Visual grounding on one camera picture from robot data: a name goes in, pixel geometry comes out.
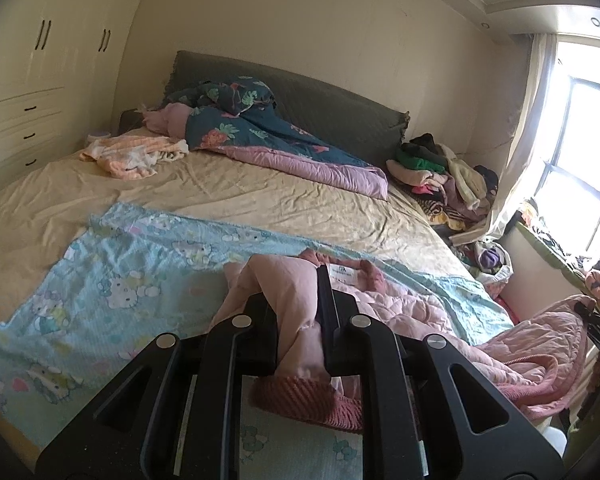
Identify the orange and white towel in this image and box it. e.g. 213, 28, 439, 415
77, 135, 190, 180

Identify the pink crumpled cloth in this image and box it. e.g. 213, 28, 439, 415
142, 102, 193, 138

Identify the light blue cartoon blanket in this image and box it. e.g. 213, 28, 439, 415
0, 202, 516, 480

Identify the window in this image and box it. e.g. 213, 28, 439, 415
515, 35, 600, 271

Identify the grey padded headboard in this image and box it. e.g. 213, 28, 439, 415
164, 50, 411, 168

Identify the white built-in wardrobe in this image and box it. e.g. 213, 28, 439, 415
0, 0, 153, 181

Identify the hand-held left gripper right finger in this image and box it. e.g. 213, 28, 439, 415
316, 265, 566, 480

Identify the dark patterned windowsill cloth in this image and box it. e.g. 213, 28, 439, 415
520, 200, 600, 311

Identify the white curtain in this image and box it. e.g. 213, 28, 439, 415
485, 32, 558, 241

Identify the bed with beige sheet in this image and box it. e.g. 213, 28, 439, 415
0, 127, 516, 466

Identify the pink quilted jacket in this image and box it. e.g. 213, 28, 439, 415
211, 249, 598, 433

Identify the dark floral quilt pink lining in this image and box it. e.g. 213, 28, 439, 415
162, 76, 388, 200

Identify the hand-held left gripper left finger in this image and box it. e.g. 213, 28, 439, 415
34, 292, 281, 480

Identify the pile of mixed clothes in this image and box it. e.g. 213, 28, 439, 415
385, 132, 501, 233

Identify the white bag with purple cloth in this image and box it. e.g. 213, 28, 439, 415
472, 240, 513, 283

